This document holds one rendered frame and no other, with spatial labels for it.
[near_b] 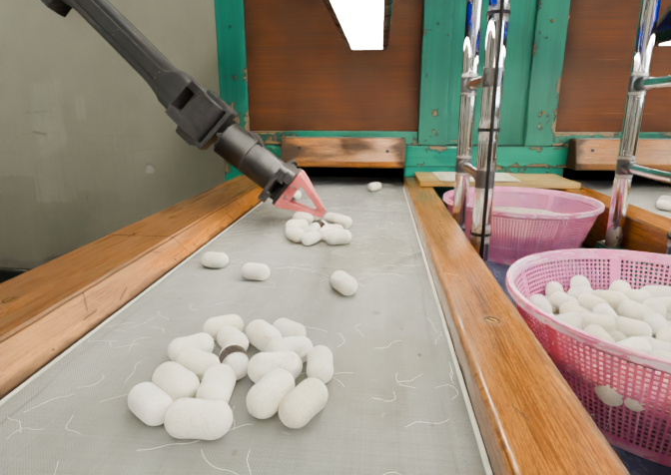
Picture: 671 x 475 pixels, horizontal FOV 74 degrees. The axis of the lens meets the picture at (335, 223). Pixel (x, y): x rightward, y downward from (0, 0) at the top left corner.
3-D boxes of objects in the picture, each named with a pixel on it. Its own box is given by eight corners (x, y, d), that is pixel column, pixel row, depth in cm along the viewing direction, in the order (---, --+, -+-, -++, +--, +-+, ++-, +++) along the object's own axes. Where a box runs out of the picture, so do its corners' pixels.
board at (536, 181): (418, 187, 96) (419, 181, 96) (413, 177, 111) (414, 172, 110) (580, 189, 93) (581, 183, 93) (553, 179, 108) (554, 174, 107)
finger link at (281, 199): (338, 194, 78) (296, 160, 78) (335, 202, 71) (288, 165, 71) (315, 223, 80) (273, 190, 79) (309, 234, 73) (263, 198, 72)
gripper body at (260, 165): (302, 165, 78) (267, 138, 77) (291, 173, 68) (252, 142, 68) (280, 194, 80) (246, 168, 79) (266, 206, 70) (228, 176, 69)
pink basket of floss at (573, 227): (545, 286, 65) (552, 223, 63) (410, 244, 86) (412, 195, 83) (623, 252, 80) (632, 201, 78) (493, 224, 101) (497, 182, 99)
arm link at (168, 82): (19, -20, 77) (57, -71, 75) (47, -3, 82) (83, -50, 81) (183, 148, 70) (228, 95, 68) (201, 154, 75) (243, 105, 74)
